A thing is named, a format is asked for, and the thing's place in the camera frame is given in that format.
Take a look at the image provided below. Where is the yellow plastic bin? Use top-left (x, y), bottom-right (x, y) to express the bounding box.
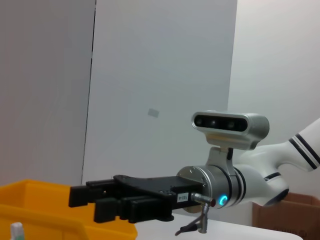
top-left (0, 178), bottom-right (139, 240)

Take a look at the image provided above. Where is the grey right gripper cable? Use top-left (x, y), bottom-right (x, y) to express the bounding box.
top-left (174, 191), bottom-right (218, 236)

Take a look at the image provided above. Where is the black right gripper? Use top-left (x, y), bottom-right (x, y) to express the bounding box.
top-left (93, 174), bottom-right (204, 225)

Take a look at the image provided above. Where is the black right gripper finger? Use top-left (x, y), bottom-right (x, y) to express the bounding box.
top-left (68, 178), bottom-right (121, 208)

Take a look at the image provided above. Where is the green utility knife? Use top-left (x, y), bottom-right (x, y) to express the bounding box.
top-left (9, 221), bottom-right (25, 240)

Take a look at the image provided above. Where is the brown cardboard box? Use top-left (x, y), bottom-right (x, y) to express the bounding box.
top-left (251, 191), bottom-right (320, 240)

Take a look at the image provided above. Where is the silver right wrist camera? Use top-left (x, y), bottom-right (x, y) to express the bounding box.
top-left (191, 109), bottom-right (271, 176)

